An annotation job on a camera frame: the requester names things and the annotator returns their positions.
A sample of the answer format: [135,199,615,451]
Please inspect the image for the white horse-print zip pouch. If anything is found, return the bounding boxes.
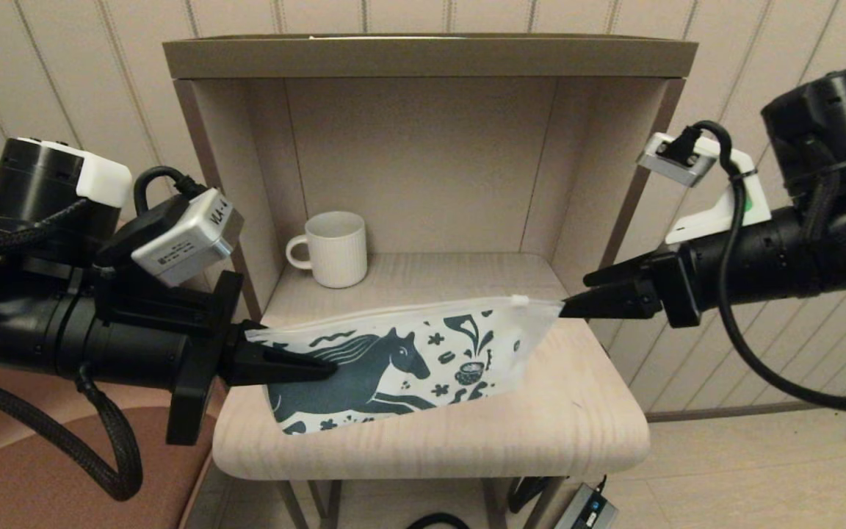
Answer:
[245,295,565,436]

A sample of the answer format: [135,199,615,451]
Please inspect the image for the white ribbed ceramic mug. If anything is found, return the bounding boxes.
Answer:
[286,211,368,289]

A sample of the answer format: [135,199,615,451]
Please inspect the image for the grey power adapter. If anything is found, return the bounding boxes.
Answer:
[554,483,619,529]

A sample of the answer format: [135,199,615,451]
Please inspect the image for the beige wooden hutch desk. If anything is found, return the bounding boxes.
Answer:
[162,33,697,529]

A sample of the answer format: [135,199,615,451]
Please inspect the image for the pink upholstered chair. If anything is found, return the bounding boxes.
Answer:
[0,213,229,529]

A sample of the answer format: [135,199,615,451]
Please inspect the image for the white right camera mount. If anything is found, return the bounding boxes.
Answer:
[664,151,771,245]

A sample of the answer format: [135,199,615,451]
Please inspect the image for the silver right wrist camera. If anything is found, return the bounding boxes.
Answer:
[636,132,717,187]

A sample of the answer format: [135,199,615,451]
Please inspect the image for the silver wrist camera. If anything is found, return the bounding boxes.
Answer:
[636,132,717,187]
[131,189,244,287]

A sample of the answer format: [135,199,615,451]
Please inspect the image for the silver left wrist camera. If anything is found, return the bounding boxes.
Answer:
[131,189,244,287]

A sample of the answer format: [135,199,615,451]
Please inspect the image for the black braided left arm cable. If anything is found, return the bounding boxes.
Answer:
[0,364,143,502]

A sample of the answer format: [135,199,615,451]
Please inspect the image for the black left camera cable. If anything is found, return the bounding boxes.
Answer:
[133,166,207,217]

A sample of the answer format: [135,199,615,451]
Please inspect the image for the black camera cable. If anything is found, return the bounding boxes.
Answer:
[676,120,846,414]
[133,166,207,217]

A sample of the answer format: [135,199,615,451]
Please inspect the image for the black right camera cable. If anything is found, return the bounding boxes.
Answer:
[676,120,846,414]

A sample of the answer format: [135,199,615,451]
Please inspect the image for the black looped floor cable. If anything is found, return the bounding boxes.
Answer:
[408,514,469,529]

